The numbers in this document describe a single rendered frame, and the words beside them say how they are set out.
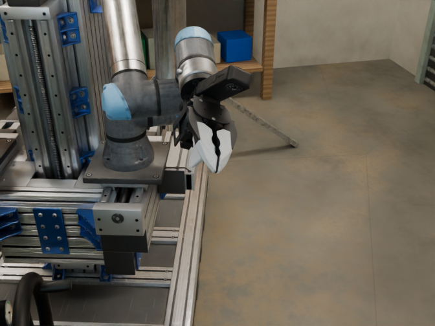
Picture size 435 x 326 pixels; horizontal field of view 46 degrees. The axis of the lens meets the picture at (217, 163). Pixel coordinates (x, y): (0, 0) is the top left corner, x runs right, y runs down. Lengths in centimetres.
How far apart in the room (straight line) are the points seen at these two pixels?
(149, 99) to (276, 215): 173
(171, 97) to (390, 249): 174
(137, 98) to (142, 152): 47
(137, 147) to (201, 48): 56
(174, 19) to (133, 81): 32
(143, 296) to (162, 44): 98
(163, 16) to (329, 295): 142
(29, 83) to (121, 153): 34
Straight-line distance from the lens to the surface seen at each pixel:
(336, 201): 283
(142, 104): 104
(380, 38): 490
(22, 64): 157
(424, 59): 444
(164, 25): 134
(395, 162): 328
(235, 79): 82
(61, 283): 107
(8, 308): 137
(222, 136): 83
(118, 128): 144
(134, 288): 199
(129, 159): 147
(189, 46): 98
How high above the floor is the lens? 160
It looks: 31 degrees down
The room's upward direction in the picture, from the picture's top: straight up
